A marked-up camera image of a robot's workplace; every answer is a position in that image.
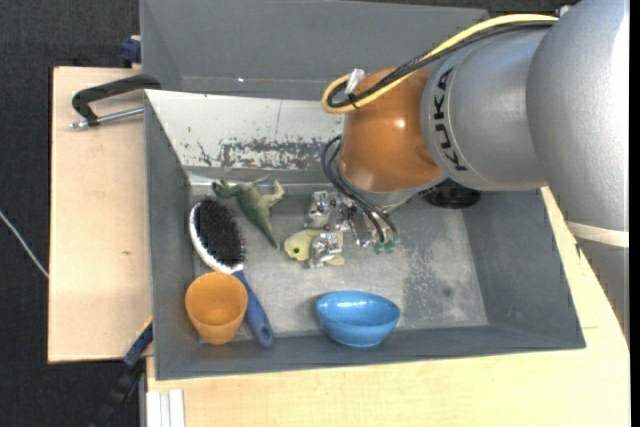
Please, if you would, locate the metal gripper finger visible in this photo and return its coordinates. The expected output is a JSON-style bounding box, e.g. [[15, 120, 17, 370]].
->
[[306, 231, 346, 270], [303, 189, 343, 230]]

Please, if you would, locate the pale yellow soft toy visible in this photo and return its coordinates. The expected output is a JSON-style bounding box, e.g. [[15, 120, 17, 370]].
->
[[283, 228, 347, 267]]

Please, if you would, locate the green toy dinosaur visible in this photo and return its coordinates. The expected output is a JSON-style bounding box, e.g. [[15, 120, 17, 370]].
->
[[211, 174, 286, 250]]

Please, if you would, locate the blue bowl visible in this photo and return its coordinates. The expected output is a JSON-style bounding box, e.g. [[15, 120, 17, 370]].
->
[[315, 290, 402, 349]]

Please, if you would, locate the grey metal bin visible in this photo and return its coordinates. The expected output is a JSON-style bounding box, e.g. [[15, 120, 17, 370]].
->
[[138, 0, 587, 381]]

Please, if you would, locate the white and blue hairbrush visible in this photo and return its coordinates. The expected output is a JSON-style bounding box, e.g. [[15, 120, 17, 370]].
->
[[188, 196, 276, 349]]

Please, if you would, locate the orange plastic cup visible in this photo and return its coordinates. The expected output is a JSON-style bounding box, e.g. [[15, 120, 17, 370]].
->
[[184, 270, 249, 347]]

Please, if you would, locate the pale wood board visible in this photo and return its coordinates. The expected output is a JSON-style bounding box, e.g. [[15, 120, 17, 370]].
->
[[47, 66, 154, 364]]

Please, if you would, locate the black cylinder on white bracket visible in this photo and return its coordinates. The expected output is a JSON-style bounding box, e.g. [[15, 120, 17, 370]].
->
[[420, 178, 482, 210]]

